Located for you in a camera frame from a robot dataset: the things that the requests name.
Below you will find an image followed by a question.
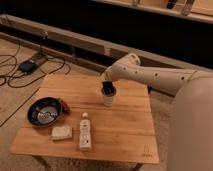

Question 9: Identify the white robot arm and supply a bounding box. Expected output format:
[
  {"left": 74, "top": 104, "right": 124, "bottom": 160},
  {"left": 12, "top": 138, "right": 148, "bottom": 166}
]
[{"left": 101, "top": 53, "right": 213, "bottom": 171}]

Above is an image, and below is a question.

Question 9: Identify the white glue bottle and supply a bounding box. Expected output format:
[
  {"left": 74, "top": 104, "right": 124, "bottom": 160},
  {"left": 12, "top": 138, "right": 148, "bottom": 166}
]
[{"left": 79, "top": 112, "right": 92, "bottom": 151}]

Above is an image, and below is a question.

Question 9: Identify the black frying pan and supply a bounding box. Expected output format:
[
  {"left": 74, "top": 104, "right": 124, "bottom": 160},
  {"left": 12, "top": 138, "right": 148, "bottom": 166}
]
[{"left": 27, "top": 97, "right": 70, "bottom": 127}]

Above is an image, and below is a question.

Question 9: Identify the white sponge block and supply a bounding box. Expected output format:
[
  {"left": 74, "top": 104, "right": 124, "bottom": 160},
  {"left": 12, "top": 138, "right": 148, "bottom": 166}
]
[{"left": 51, "top": 125, "right": 72, "bottom": 140}]

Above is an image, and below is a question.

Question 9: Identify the black power adapter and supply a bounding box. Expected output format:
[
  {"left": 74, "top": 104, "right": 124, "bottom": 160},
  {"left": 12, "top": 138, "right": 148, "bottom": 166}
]
[{"left": 18, "top": 60, "right": 36, "bottom": 73}]

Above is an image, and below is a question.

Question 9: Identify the long wooden beam frame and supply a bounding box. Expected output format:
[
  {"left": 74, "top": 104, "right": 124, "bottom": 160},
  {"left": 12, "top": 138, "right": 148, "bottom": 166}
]
[{"left": 0, "top": 13, "right": 213, "bottom": 88}]

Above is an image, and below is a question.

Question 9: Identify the black cable on left floor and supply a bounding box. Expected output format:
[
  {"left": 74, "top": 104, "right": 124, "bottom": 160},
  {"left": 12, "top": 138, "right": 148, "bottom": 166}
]
[{"left": 0, "top": 44, "right": 72, "bottom": 128}]

